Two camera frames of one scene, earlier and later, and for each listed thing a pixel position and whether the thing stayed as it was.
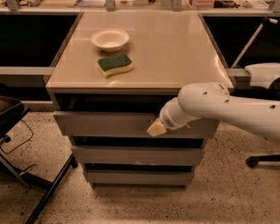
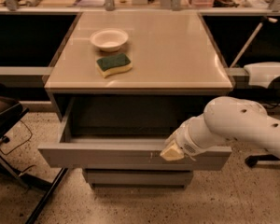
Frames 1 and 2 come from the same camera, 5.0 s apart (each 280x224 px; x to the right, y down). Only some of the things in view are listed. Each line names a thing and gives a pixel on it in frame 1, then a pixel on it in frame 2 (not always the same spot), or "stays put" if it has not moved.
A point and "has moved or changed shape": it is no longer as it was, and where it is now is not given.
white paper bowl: (110, 40) stays put
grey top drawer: (127, 123) has moved or changed shape
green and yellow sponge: (113, 64) stays put
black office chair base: (254, 161) stays put
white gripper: (167, 119) → (185, 139)
